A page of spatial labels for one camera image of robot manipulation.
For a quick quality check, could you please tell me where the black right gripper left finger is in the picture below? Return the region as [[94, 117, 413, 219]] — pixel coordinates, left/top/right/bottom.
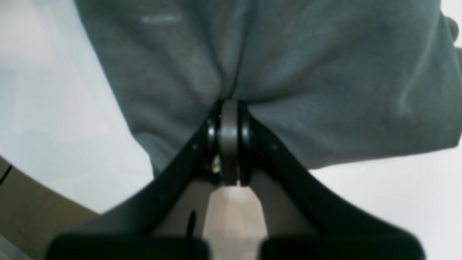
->
[[45, 100, 237, 260]]

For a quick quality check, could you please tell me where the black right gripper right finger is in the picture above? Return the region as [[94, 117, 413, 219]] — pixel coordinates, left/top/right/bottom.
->
[[237, 103, 426, 260]]

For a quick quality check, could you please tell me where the dark grey T-shirt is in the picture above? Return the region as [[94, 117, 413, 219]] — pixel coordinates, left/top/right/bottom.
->
[[75, 0, 461, 176]]

